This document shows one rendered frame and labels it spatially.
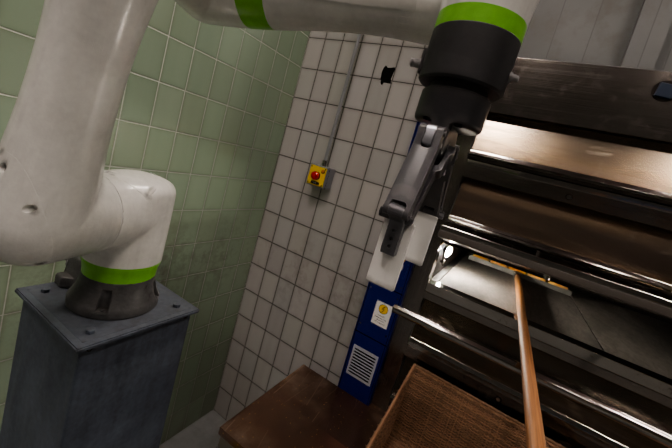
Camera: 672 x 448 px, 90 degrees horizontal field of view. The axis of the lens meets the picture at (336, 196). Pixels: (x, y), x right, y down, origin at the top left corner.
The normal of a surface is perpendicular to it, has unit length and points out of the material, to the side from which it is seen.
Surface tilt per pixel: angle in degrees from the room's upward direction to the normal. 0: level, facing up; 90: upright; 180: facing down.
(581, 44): 90
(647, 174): 70
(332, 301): 90
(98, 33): 99
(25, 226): 87
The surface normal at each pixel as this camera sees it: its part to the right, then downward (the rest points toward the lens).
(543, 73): -0.47, -0.03
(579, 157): -0.35, -0.35
